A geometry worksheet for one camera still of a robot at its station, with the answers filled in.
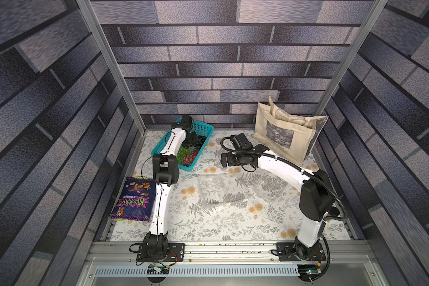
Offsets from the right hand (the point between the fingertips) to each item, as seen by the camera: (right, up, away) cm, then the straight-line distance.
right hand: (228, 158), depth 90 cm
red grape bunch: (-23, -2, +13) cm, 27 cm away
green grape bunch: (-27, +3, +14) cm, 30 cm away
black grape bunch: (-16, +9, +18) cm, 26 cm away
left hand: (-19, +10, +18) cm, 28 cm away
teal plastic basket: (-19, +18, +24) cm, 35 cm away
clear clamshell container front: (-7, -16, +3) cm, 18 cm away
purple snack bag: (-45, -20, -6) cm, 49 cm away
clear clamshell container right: (+23, -17, +4) cm, 29 cm away
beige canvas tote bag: (+35, +11, +4) cm, 37 cm away
